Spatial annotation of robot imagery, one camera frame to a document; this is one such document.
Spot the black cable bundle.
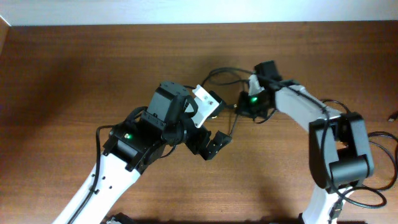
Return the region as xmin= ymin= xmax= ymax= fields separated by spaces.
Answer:
xmin=320 ymin=98 xmax=398 ymax=192

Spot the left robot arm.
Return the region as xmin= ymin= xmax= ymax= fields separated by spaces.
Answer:
xmin=54 ymin=82 xmax=231 ymax=223

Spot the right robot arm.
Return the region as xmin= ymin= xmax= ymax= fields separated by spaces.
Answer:
xmin=236 ymin=78 xmax=374 ymax=223

